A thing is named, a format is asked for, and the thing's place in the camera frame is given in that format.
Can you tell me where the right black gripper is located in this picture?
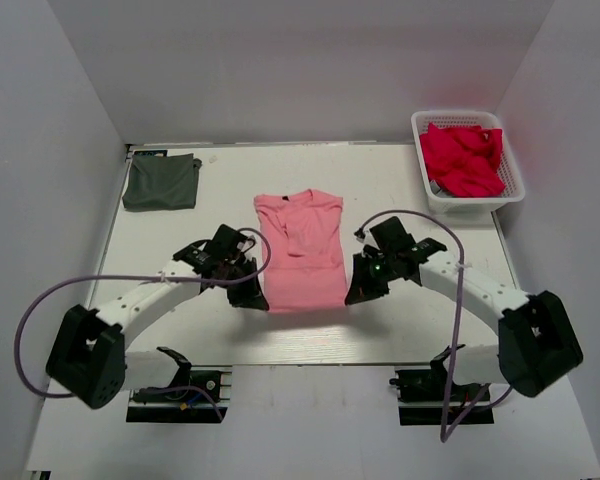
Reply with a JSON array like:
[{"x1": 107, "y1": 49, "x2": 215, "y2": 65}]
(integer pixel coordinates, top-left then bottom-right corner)
[{"x1": 347, "y1": 252, "x2": 399, "y2": 305}]

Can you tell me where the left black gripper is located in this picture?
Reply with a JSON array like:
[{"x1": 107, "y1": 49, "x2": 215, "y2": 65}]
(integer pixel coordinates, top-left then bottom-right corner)
[{"x1": 220, "y1": 256, "x2": 269, "y2": 310}]

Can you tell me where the pink t-shirt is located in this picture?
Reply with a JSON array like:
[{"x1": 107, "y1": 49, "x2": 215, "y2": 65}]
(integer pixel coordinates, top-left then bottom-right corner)
[{"x1": 254, "y1": 189, "x2": 348, "y2": 314}]

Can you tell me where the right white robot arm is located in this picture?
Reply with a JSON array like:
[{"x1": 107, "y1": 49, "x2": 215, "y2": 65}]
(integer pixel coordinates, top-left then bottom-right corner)
[{"x1": 345, "y1": 216, "x2": 584, "y2": 399}]

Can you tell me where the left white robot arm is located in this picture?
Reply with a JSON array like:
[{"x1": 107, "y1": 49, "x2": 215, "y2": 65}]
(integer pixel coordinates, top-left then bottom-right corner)
[{"x1": 46, "y1": 224, "x2": 272, "y2": 409}]

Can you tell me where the folded dark grey t-shirt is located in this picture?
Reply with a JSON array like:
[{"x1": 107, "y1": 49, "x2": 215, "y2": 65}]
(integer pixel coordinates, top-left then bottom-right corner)
[{"x1": 122, "y1": 154, "x2": 202, "y2": 212}]

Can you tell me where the red t-shirt in basket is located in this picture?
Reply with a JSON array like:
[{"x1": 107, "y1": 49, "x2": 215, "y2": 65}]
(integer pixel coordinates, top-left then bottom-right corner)
[{"x1": 419, "y1": 123, "x2": 505, "y2": 198}]

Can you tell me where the blue label sticker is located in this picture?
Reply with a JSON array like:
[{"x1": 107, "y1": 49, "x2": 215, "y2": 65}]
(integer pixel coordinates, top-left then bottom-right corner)
[{"x1": 129, "y1": 149, "x2": 168, "y2": 157}]

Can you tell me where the white plastic basket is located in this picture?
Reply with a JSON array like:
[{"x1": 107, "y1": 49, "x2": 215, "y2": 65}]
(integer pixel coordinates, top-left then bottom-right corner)
[{"x1": 411, "y1": 110, "x2": 525, "y2": 214}]

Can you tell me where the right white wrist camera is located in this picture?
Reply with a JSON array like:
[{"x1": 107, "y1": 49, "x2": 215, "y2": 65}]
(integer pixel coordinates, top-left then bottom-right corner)
[{"x1": 354, "y1": 228, "x2": 377, "y2": 248}]

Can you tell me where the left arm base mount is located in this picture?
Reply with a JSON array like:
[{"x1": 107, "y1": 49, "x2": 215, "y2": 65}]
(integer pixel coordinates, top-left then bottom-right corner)
[{"x1": 123, "y1": 347, "x2": 232, "y2": 424}]

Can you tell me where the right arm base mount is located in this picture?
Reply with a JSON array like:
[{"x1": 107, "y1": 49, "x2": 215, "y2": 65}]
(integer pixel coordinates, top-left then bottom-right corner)
[{"x1": 389, "y1": 347, "x2": 482, "y2": 426}]

